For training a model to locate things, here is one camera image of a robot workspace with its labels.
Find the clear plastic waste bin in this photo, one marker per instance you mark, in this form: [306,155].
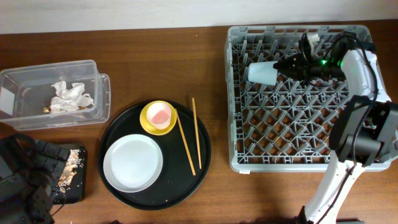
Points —
[26,95]

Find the light blue cup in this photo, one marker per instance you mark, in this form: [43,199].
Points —
[263,73]

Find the white napkin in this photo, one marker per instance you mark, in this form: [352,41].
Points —
[67,100]

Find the yellow saucer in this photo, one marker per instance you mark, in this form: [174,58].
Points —
[152,130]

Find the food scraps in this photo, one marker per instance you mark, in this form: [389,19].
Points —
[70,170]

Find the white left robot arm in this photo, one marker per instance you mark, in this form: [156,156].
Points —
[30,172]

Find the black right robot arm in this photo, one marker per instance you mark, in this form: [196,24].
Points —
[365,131]

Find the wooden chopstick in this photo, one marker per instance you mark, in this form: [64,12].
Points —
[185,144]
[196,132]

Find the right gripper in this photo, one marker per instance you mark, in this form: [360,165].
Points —
[301,69]

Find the pink cup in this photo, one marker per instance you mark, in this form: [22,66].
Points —
[159,115]

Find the grey round plate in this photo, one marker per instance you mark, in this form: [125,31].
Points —
[132,163]

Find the black rectangular tray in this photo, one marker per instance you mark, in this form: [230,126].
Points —
[77,186]

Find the round black tray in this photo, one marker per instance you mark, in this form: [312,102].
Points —
[176,181]

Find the grey plastic dishwasher rack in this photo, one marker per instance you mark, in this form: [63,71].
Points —
[284,127]

